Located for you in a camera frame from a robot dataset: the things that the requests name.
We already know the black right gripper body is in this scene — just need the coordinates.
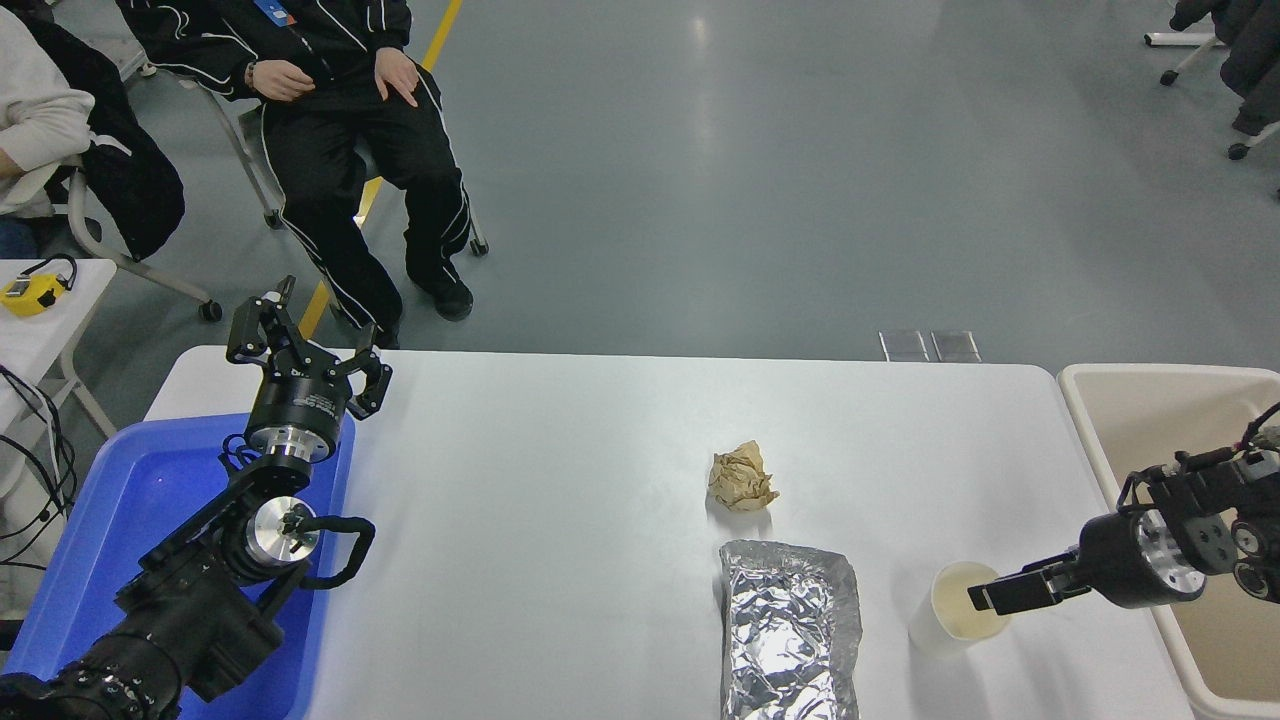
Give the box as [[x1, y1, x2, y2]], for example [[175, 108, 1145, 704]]
[[1078, 510, 1167, 609]]

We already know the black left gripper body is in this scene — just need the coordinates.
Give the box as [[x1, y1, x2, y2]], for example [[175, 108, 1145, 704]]
[[245, 370, 357, 443]]

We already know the white paper cup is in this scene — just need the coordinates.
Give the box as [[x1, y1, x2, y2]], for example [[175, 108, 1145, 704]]
[[908, 562, 1013, 656]]

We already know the pale beige dustbin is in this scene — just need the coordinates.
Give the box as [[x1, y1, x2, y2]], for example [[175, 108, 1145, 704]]
[[1058, 364, 1280, 720]]

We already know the person's right hand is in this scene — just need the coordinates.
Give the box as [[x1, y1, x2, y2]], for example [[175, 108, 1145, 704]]
[[250, 59, 317, 102]]

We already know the person's left hand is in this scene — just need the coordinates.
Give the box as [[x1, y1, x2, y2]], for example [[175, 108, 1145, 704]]
[[374, 48, 422, 109]]

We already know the person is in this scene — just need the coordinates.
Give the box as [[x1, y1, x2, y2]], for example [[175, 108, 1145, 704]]
[[1170, 0, 1280, 136], [0, 10, 96, 259], [115, 0, 475, 351]]

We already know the blue plastic tray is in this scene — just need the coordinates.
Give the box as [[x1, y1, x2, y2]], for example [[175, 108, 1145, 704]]
[[5, 413, 357, 720]]

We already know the black jacket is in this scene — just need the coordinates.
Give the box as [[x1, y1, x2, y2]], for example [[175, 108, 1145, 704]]
[[20, 8, 186, 263]]

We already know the white side table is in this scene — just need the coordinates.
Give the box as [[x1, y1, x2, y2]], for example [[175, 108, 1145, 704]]
[[0, 258, 119, 441]]

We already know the silver foil tray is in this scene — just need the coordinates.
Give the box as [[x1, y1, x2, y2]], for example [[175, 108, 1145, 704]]
[[719, 540, 863, 720]]

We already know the yellow handheld device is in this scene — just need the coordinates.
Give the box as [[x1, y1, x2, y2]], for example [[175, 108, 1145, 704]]
[[0, 254, 78, 319]]

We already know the crumpled tan paper ball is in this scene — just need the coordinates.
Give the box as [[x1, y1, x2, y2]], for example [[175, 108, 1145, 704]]
[[708, 441, 781, 514]]

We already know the chair leg with castor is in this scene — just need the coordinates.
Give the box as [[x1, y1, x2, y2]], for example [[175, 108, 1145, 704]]
[[1228, 123, 1280, 161]]

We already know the white chair base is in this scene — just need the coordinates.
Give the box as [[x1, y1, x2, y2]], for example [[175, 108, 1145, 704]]
[[1145, 30, 1223, 87]]

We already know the black cable bundle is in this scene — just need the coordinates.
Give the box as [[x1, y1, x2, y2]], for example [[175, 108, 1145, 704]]
[[0, 365, 79, 571]]

